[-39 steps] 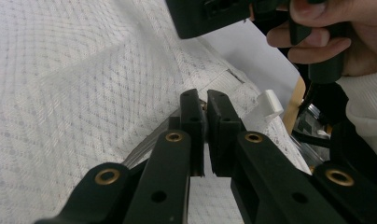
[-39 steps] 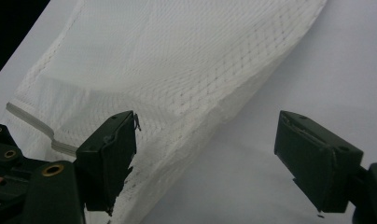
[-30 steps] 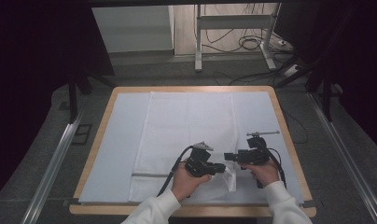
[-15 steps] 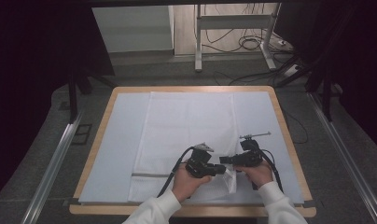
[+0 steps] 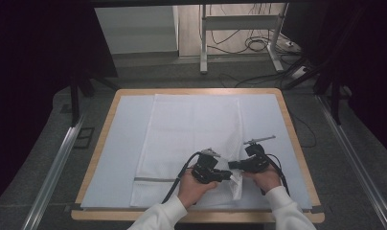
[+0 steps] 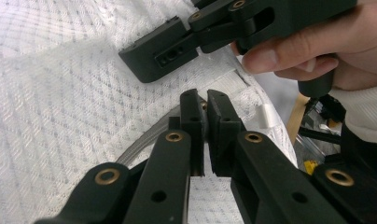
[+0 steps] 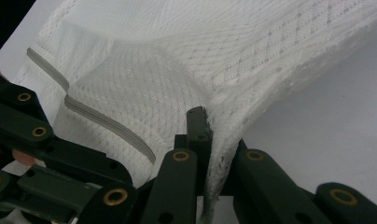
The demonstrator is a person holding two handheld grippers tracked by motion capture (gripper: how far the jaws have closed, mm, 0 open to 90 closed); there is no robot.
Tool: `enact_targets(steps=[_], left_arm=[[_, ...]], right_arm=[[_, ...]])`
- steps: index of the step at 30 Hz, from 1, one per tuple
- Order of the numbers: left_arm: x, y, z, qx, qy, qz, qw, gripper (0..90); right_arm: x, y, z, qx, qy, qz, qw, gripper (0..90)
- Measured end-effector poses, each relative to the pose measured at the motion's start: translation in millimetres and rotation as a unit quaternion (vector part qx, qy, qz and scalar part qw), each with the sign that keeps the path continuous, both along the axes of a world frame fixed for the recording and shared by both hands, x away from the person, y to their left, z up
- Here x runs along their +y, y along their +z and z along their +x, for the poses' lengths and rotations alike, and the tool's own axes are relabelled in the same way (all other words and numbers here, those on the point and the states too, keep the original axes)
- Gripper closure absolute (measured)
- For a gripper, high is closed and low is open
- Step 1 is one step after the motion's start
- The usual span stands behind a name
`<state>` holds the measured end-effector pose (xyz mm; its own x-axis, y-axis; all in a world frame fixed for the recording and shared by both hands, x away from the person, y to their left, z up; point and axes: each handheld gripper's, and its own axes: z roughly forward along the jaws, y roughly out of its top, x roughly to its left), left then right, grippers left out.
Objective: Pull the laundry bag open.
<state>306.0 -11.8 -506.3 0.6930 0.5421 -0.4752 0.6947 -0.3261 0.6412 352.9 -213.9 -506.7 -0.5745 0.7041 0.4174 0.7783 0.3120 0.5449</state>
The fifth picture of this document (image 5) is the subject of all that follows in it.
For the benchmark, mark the white metal desk frame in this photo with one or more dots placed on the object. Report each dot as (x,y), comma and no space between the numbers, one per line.
(242,22)

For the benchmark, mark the person's left hand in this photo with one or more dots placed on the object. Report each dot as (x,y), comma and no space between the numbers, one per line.
(191,190)

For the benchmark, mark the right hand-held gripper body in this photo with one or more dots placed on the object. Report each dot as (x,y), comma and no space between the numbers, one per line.
(258,163)

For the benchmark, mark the white power strip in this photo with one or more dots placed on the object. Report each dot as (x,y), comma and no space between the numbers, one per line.
(300,72)

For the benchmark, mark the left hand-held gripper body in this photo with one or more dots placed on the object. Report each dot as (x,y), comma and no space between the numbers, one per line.
(205,171)

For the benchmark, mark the white cabinet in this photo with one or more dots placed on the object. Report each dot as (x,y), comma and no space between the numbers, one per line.
(137,28)

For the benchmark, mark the white table mat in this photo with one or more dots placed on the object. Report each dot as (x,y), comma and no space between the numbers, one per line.
(118,143)

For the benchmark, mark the black floor outlet cover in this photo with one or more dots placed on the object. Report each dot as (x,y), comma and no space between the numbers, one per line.
(84,137)

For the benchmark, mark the silver metal rail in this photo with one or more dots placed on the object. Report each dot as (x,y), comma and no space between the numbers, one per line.
(354,153)
(51,179)

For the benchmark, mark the person's right hand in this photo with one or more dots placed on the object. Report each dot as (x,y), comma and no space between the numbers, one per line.
(266,180)

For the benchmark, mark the dark curtain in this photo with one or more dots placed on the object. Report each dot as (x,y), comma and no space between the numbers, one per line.
(367,64)
(28,80)

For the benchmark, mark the black metal stand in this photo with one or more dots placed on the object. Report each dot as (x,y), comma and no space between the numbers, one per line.
(74,99)
(334,102)

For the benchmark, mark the wooden table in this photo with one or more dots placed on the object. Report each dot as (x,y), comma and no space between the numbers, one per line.
(194,218)

